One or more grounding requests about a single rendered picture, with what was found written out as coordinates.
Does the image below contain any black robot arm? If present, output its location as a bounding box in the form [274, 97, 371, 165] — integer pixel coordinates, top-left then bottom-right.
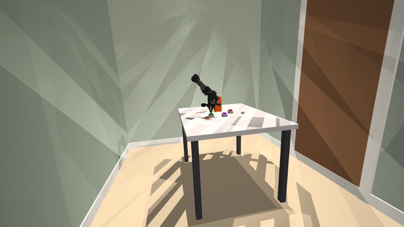
[191, 74, 220, 107]

